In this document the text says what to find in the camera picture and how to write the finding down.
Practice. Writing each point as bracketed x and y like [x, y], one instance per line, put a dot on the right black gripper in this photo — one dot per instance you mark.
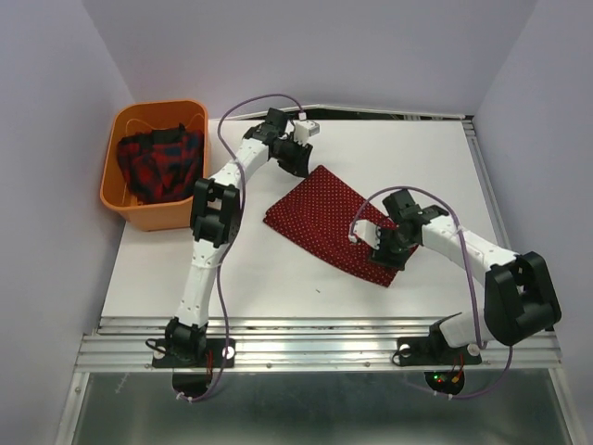
[384, 257]

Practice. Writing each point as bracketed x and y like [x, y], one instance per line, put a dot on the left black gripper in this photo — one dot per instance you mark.
[298, 165]

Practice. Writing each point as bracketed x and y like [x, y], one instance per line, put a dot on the red polka dot skirt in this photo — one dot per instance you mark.
[316, 216]

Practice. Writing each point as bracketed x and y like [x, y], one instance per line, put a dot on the red black plaid skirt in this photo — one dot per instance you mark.
[163, 165]

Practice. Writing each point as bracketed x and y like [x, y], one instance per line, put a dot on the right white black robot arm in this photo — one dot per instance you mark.
[512, 295]

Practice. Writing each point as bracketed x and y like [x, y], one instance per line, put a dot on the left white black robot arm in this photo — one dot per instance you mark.
[216, 215]

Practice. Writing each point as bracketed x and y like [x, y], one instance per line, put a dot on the orange plastic bin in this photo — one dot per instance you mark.
[143, 118]

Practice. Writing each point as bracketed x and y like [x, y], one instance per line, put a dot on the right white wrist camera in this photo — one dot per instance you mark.
[366, 232]

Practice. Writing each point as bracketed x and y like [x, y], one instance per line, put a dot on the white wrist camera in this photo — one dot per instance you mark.
[304, 130]
[366, 232]

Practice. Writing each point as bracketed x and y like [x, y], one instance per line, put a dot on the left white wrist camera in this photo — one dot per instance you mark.
[304, 130]

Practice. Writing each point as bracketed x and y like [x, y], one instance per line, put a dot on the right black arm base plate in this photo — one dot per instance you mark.
[430, 351]

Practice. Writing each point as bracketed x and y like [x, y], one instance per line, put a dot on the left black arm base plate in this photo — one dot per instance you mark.
[215, 354]

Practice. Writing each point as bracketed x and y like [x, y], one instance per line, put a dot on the aluminium front rail frame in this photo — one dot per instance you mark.
[315, 381]

